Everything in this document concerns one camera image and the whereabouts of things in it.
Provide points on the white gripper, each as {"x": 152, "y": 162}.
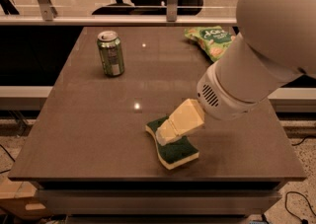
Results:
{"x": 216, "y": 100}

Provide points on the green snack bag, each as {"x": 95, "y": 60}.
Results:
{"x": 212, "y": 40}

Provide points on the green and yellow sponge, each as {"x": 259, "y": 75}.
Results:
{"x": 175, "y": 154}

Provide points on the green soda can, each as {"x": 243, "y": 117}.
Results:
{"x": 109, "y": 46}

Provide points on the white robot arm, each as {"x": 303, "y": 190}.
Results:
{"x": 276, "y": 44}

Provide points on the cardboard box under table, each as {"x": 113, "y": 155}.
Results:
{"x": 19, "y": 199}

